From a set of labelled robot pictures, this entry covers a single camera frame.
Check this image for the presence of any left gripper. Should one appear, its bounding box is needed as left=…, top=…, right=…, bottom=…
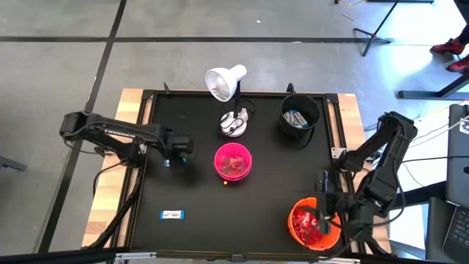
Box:
left=163, top=133, right=195, bottom=169

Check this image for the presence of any black corrugated cable conduit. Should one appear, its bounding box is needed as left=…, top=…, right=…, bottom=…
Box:
left=87, top=166, right=144, bottom=250
left=347, top=219, right=392, bottom=257

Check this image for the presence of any person's leg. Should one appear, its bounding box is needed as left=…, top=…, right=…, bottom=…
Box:
left=453, top=0, right=469, bottom=45

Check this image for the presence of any clear candy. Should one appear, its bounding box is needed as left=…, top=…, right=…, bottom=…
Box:
left=220, top=156, right=237, bottom=173
left=232, top=156, right=247, bottom=176

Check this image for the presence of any person's foot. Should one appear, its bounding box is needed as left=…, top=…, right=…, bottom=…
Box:
left=430, top=37, right=467, bottom=56
left=446, top=54, right=469, bottom=73

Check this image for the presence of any orange plastic bucket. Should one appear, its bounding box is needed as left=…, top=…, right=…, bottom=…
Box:
left=287, top=197, right=342, bottom=252

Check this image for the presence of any pink jack-o'-lantern bucket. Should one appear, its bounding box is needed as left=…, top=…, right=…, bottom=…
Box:
left=213, top=142, right=254, bottom=182

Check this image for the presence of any black desk leg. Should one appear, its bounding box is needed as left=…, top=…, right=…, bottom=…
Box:
left=398, top=71, right=469, bottom=100

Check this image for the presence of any silver frame bracket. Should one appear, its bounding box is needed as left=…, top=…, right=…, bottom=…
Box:
left=317, top=255, right=362, bottom=264
left=114, top=251, right=158, bottom=262

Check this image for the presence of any black jack-o'-lantern bucket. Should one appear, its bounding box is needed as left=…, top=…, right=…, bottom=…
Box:
left=278, top=93, right=322, bottom=150

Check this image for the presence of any black aluminium table frame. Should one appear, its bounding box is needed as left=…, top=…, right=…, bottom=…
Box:
left=109, top=82, right=393, bottom=264

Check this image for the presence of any white cable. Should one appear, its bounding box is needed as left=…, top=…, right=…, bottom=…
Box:
left=413, top=116, right=469, bottom=147

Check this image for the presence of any black power cable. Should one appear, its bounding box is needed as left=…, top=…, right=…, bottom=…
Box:
left=401, top=155, right=469, bottom=165

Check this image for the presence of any grey laptop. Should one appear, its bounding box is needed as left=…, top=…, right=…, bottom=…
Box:
left=441, top=103, right=469, bottom=260

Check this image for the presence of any black tripod stand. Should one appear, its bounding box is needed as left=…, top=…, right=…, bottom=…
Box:
left=353, top=0, right=435, bottom=58

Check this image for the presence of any black table mat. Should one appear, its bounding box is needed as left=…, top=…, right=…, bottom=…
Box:
left=130, top=95, right=345, bottom=256

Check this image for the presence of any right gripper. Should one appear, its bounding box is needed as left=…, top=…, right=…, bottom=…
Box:
left=314, top=169, right=355, bottom=236

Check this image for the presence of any white desk lamp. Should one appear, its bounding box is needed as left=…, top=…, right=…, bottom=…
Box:
left=204, top=64, right=257, bottom=139

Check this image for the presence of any dark furniture leg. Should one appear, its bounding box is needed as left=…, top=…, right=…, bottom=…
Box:
left=0, top=155, right=29, bottom=172

